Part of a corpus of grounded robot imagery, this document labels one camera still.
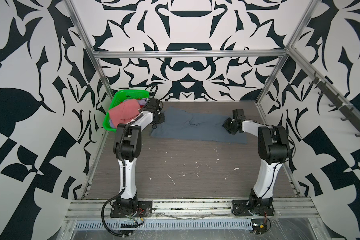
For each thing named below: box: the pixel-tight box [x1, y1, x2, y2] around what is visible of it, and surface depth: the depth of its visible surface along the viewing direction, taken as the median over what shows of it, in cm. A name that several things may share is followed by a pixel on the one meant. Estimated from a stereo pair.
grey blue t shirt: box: [150, 107, 248, 145], surface depth 107 cm
